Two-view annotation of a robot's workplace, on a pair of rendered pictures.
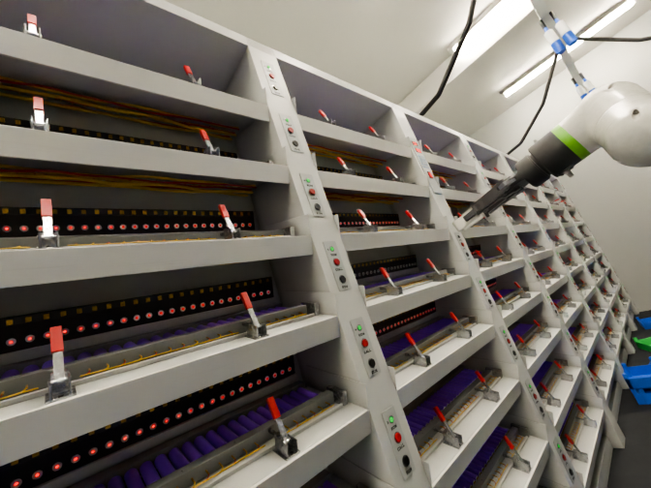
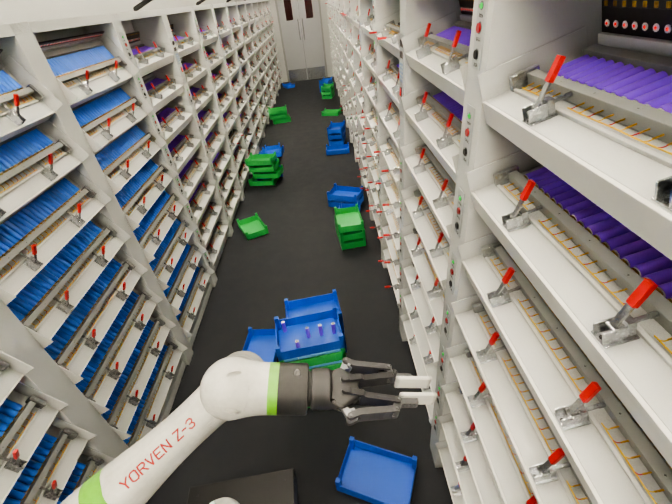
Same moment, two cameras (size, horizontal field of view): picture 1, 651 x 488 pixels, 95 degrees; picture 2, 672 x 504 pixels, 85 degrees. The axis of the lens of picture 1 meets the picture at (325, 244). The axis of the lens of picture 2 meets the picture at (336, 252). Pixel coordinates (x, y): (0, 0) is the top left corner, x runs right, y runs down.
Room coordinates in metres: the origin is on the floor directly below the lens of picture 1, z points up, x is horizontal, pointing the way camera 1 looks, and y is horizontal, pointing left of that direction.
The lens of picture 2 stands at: (1.01, -0.76, 1.70)
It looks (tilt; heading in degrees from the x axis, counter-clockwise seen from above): 35 degrees down; 135
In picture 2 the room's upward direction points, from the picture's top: 7 degrees counter-clockwise
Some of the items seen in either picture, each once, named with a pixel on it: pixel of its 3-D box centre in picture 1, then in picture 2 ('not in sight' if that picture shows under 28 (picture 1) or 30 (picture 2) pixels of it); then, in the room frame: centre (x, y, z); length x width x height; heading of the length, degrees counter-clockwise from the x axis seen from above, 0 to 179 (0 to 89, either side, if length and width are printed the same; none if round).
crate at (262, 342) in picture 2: not in sight; (260, 350); (-0.37, -0.12, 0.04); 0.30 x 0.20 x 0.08; 128
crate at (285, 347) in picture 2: not in sight; (308, 331); (0.06, -0.07, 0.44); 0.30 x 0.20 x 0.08; 51
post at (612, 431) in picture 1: (511, 272); not in sight; (1.75, -0.94, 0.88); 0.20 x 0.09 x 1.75; 44
